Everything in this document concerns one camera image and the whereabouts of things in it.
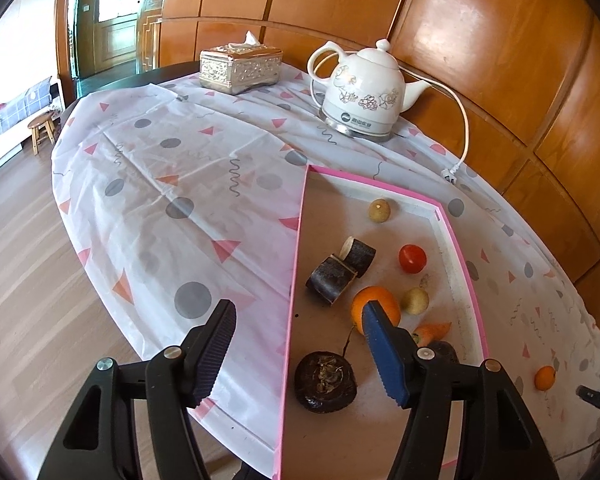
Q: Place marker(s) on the small wooden stool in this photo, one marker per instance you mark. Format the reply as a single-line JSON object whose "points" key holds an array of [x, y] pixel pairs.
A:
{"points": [[42, 126]]}

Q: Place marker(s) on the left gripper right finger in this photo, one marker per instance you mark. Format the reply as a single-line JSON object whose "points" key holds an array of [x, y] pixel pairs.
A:
{"points": [[499, 438]]}

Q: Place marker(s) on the white ceramic electric kettle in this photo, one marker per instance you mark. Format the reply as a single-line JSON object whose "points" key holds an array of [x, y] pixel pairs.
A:
{"points": [[366, 92]]}

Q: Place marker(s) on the round sugarcane piece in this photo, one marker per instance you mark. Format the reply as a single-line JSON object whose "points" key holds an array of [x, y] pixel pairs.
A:
{"points": [[357, 255]]}

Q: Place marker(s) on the blue plaid sofa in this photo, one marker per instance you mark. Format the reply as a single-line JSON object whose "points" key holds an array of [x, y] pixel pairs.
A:
{"points": [[44, 96]]}

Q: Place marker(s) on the small orange carrot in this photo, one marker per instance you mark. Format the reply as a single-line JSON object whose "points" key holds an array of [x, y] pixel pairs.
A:
{"points": [[427, 333]]}

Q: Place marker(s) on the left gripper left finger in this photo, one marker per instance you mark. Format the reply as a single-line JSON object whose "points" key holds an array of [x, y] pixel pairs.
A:
{"points": [[97, 438]]}

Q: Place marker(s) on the pink shallow tray box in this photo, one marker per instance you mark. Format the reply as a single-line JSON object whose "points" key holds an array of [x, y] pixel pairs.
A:
{"points": [[373, 263]]}

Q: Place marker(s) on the small red tomato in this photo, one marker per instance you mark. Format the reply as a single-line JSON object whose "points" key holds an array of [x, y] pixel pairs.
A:
{"points": [[412, 259]]}

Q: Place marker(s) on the square sugarcane piece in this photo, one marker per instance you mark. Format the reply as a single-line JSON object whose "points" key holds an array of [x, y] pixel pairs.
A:
{"points": [[330, 279]]}

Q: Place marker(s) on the orange tangerine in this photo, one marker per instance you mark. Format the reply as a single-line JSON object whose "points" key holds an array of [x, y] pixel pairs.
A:
{"points": [[544, 378]]}

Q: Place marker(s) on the wooden door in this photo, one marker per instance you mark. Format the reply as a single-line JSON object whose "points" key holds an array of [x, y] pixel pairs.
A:
{"points": [[102, 41]]}

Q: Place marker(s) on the tan longan fruit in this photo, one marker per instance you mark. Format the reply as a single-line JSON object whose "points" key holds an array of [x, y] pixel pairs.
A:
{"points": [[379, 210], [415, 301]]}

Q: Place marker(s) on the ornate tissue box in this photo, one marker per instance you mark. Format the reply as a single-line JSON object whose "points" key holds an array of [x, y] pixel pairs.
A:
{"points": [[239, 66]]}

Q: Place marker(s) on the white patterned tablecloth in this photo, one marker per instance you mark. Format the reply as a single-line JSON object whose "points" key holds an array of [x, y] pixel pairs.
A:
{"points": [[176, 197]]}

